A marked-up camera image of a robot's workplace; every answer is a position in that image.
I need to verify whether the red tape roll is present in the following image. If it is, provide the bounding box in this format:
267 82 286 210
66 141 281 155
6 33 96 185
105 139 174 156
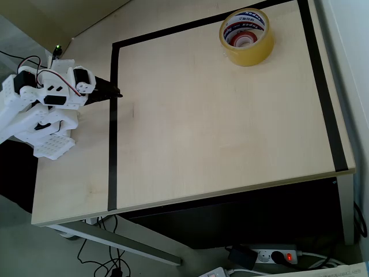
228 31 259 48

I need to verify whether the large yellow packing tape roll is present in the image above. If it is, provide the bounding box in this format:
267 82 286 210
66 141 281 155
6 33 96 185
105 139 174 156
219 8 275 68

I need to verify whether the black tape strip wide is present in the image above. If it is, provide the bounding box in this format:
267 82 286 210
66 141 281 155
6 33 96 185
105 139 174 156
296 0 348 173

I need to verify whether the brown cardboard box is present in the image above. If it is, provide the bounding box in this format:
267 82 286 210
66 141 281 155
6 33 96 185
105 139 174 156
0 0 132 53

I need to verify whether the grey metal table crossbar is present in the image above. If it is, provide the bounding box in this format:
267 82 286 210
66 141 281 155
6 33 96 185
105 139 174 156
47 220 183 267

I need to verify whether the black power adapter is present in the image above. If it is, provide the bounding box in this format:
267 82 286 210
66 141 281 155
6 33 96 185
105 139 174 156
227 245 259 271

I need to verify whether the black round plug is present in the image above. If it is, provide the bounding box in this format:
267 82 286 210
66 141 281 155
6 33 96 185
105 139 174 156
270 250 287 265

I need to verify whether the grey metal table leg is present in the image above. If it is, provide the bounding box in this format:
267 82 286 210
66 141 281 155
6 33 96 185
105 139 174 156
336 174 355 246

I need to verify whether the printed paper sheet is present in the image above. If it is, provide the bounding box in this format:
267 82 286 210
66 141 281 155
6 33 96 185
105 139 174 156
268 261 369 277

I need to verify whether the red white servo wire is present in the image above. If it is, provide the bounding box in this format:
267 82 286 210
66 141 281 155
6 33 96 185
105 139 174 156
17 56 82 97

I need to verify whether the thin black desk cable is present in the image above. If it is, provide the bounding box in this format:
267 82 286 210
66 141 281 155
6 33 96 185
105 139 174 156
0 50 48 68

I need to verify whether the black floor cable bundle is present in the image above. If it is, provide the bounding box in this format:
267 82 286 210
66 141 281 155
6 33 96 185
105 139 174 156
77 215 134 277

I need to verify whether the white device with cable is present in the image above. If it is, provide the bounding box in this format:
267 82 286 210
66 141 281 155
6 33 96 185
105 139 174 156
198 267 229 277

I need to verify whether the white power strip red switch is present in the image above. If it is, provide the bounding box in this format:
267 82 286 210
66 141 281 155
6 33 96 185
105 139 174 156
240 244 303 267

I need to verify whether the white power strip cord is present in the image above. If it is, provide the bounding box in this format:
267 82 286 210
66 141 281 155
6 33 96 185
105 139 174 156
299 250 345 269

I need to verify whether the black looped wall cable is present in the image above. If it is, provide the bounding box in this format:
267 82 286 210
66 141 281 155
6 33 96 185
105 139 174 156
353 201 368 236

